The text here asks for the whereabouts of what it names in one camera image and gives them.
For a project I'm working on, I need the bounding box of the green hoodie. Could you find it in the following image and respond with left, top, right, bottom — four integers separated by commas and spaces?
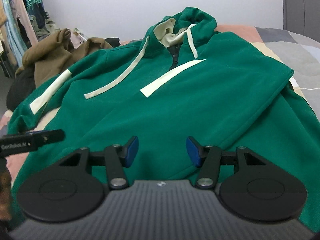
8, 7, 319, 231

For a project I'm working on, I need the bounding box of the person's left hand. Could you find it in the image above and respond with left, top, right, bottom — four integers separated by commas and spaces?
0, 170, 12, 221

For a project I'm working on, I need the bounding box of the brown garment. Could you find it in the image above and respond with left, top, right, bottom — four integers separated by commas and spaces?
15, 29, 112, 87

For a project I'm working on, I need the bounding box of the hanging light blue garment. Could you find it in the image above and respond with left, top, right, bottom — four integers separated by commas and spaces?
1, 0, 27, 67

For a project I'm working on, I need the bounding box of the patchwork bed quilt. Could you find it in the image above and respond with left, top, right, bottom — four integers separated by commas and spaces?
0, 24, 320, 170

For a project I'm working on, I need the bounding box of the grey door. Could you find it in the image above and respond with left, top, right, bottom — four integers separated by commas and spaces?
283, 0, 319, 41

